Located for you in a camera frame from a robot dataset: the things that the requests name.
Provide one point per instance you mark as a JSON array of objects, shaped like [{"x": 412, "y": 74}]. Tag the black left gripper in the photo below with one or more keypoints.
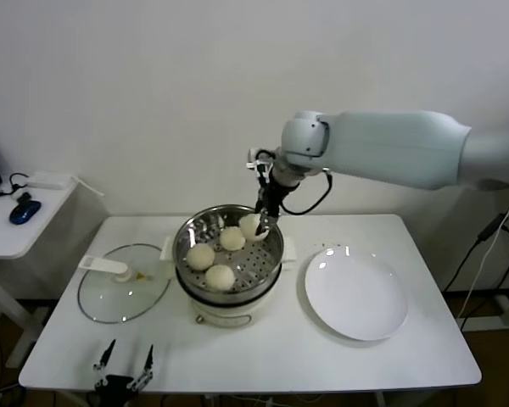
[{"x": 115, "y": 385}]

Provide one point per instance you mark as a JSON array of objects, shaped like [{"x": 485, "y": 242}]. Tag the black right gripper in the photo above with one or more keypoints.
[{"x": 275, "y": 195}]

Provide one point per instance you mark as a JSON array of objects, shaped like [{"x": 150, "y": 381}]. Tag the white steamed baozi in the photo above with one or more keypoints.
[
  {"x": 232, "y": 238},
  {"x": 219, "y": 276},
  {"x": 249, "y": 226},
  {"x": 200, "y": 256}
]

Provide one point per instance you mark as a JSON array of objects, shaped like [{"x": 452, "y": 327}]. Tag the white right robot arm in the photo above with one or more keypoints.
[{"x": 407, "y": 148}]

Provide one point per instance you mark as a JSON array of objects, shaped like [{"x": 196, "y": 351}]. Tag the stainless steel steamer basket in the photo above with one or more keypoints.
[{"x": 254, "y": 263}]

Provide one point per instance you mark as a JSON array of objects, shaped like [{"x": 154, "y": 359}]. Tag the white round plate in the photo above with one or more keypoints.
[{"x": 356, "y": 292}]

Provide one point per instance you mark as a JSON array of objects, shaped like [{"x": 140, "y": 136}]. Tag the white side table with laptop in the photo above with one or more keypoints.
[{"x": 8, "y": 237}]

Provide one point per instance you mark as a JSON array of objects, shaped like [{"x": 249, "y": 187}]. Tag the blue computer mouse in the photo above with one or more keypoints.
[{"x": 24, "y": 212}]

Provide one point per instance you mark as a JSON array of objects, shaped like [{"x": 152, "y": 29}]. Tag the white power adapter box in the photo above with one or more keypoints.
[{"x": 46, "y": 180}]

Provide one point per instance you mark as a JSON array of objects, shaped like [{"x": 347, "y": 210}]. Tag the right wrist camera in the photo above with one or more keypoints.
[{"x": 258, "y": 159}]

